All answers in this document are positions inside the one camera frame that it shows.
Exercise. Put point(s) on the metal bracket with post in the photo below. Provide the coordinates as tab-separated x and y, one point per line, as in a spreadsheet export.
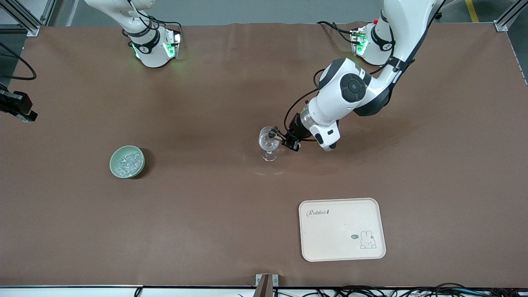
266	284

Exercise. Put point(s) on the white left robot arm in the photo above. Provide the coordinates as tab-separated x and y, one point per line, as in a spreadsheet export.
354	88

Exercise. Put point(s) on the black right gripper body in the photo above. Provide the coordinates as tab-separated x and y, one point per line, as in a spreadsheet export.
14	103

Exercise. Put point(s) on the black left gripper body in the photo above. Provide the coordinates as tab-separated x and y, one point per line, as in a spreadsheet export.
296	128

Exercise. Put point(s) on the clear wine glass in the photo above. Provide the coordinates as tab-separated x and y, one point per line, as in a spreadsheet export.
269	150

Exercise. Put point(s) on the mint green bowl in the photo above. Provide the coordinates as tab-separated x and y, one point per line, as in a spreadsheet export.
115	163

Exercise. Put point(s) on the white rabbit print tray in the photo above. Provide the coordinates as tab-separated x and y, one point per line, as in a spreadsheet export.
342	231

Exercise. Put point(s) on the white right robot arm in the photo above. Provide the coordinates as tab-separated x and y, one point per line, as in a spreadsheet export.
144	45

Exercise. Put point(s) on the brown table cover mat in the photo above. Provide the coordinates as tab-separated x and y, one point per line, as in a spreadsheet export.
206	206

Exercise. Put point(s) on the aluminium frame post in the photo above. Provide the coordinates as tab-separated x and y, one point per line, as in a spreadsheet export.
24	16
509	16

